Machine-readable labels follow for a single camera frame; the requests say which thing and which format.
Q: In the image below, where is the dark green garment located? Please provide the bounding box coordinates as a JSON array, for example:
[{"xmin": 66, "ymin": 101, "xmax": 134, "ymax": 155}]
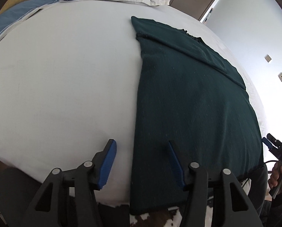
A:
[{"xmin": 130, "ymin": 17, "xmax": 263, "ymax": 215}]

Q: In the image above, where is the right forearm dark sleeve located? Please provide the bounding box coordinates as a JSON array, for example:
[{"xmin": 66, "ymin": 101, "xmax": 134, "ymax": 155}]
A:
[{"xmin": 259, "ymin": 193, "xmax": 282, "ymax": 227}]

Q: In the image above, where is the person's right hand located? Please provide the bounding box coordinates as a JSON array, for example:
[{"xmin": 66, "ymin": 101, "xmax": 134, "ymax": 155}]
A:
[{"xmin": 268, "ymin": 162, "xmax": 282, "ymax": 194}]

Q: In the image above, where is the white bed sheet mattress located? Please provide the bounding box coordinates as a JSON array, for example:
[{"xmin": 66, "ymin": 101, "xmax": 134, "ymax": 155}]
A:
[{"xmin": 0, "ymin": 0, "xmax": 264, "ymax": 205}]

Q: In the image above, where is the blue bed cover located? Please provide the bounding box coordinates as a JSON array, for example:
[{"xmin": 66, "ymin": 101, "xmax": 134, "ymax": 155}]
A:
[{"xmin": 0, "ymin": 0, "xmax": 59, "ymax": 41}]

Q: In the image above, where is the lower wall socket plate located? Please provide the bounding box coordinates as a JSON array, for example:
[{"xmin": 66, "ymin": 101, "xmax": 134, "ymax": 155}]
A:
[{"xmin": 278, "ymin": 73, "xmax": 282, "ymax": 82}]

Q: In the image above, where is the upper wall switch plate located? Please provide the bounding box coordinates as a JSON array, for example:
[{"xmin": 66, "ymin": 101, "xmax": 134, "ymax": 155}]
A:
[{"xmin": 265, "ymin": 55, "xmax": 272, "ymax": 63}]

